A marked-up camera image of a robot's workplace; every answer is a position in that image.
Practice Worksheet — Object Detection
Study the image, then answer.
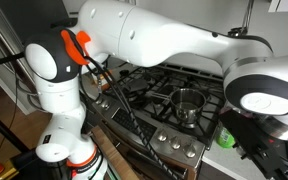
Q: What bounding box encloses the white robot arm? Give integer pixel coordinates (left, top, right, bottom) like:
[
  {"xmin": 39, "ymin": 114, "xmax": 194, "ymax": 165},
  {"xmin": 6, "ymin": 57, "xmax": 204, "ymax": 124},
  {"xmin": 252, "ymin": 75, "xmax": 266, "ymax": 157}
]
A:
[{"xmin": 24, "ymin": 0, "xmax": 288, "ymax": 180}]

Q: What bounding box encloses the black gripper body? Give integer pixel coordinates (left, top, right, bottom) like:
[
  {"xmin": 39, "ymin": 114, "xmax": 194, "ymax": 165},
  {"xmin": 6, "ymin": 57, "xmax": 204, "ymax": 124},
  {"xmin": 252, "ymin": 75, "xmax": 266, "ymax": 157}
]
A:
[{"xmin": 219, "ymin": 109, "xmax": 288, "ymax": 180}]

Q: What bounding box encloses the hanging metal ladle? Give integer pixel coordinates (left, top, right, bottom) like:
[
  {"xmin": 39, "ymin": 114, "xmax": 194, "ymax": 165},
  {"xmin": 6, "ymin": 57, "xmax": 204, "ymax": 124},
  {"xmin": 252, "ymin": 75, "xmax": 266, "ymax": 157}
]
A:
[{"xmin": 227, "ymin": 0, "xmax": 256, "ymax": 38}]

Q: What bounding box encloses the orange cardboard box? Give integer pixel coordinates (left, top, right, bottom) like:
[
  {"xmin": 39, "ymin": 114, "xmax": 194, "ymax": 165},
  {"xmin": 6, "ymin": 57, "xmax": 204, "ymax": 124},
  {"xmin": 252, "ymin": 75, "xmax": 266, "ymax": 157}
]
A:
[{"xmin": 92, "ymin": 74, "xmax": 110, "ymax": 91}]

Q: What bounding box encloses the wooden board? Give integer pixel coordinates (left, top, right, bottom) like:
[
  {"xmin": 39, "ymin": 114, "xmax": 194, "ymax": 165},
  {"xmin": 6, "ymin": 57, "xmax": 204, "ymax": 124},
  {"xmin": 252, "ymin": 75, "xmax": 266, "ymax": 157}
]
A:
[{"xmin": 91, "ymin": 126, "xmax": 139, "ymax": 180}]

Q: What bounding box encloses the green plastic bottle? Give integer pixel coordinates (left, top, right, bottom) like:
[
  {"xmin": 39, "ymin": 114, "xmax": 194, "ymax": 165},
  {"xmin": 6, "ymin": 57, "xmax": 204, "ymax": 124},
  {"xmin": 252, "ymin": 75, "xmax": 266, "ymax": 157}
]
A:
[{"xmin": 216, "ymin": 123, "xmax": 235, "ymax": 148}]

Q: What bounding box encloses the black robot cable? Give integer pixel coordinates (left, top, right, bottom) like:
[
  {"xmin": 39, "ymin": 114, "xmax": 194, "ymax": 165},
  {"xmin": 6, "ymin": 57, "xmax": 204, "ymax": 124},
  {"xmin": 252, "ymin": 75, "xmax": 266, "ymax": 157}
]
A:
[{"xmin": 60, "ymin": 29, "xmax": 182, "ymax": 180}]

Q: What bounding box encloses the stainless steel gas stove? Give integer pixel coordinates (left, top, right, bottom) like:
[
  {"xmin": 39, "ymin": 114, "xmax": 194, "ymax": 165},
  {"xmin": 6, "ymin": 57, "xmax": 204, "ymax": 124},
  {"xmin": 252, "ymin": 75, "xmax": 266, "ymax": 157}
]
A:
[{"xmin": 94, "ymin": 64, "xmax": 225, "ymax": 180}]

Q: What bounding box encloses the stainless steel pot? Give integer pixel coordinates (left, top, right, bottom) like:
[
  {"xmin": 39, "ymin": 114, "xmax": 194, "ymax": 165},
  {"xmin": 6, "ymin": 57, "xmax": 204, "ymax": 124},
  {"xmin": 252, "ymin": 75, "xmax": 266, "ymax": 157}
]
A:
[{"xmin": 170, "ymin": 88, "xmax": 206, "ymax": 124}]

